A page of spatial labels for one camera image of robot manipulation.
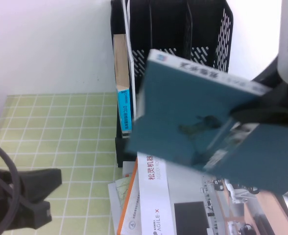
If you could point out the white paper with red letters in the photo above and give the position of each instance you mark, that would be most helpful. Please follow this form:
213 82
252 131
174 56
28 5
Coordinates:
113 203

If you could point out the map print booklet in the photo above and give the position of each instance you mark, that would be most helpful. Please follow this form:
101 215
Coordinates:
123 193

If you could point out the AgileX robotics brochure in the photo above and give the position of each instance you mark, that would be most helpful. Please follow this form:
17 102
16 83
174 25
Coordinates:
153 195

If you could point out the white book with orange stripe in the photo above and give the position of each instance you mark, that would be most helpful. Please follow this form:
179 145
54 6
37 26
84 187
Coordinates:
131 218

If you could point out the black perforated plastic book holder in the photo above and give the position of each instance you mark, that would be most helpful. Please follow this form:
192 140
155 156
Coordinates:
168 24

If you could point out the thin white booklet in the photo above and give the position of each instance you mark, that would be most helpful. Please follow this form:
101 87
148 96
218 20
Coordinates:
131 73

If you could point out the teal book with white spine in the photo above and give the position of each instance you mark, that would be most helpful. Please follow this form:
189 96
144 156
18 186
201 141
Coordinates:
171 110

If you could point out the cyan book with beige pages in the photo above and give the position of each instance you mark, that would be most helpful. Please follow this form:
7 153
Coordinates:
124 107

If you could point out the green checked tablecloth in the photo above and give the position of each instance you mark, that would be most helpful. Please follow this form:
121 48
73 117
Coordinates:
60 127

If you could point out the plain white booklet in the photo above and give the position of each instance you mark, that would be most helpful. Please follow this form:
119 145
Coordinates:
128 169

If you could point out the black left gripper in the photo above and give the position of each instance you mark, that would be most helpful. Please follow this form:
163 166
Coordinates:
2 195

